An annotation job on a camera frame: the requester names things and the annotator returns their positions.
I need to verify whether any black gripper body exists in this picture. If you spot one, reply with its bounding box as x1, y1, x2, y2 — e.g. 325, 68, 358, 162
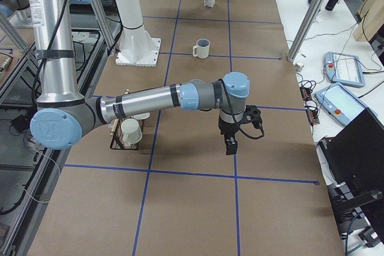
218, 118, 240, 142

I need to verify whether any white mug grey interior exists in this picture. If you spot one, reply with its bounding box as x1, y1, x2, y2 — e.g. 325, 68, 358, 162
192, 38, 210, 59

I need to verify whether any black power strip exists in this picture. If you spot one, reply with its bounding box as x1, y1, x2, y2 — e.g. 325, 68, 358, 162
299, 86, 320, 127

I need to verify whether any white mug on rack upper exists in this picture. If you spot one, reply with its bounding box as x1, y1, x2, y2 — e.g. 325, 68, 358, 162
132, 112, 151, 121

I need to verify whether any white mug on rack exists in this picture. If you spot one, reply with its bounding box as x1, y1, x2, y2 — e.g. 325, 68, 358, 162
132, 112, 151, 121
121, 118, 142, 147

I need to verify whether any white mug on rack lower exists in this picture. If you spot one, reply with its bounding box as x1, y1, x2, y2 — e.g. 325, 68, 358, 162
121, 118, 142, 147

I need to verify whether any teach pendant near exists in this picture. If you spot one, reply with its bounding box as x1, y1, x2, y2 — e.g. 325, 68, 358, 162
315, 83, 378, 126

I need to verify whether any teach pendant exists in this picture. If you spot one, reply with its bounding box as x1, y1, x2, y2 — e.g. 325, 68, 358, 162
324, 52, 365, 88
315, 83, 378, 126

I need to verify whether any teach pendant far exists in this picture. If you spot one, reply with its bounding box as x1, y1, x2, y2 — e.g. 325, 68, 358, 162
324, 52, 365, 88

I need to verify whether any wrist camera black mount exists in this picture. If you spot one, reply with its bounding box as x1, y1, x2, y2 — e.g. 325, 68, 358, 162
238, 105, 265, 140

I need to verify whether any black wire mug rack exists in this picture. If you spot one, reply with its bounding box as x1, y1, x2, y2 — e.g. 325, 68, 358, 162
110, 113, 150, 150

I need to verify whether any white camera pole base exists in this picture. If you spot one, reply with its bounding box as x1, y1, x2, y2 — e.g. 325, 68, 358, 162
115, 0, 161, 67

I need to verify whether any aluminium frame post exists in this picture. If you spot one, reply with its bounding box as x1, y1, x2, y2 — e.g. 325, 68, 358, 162
287, 0, 324, 62

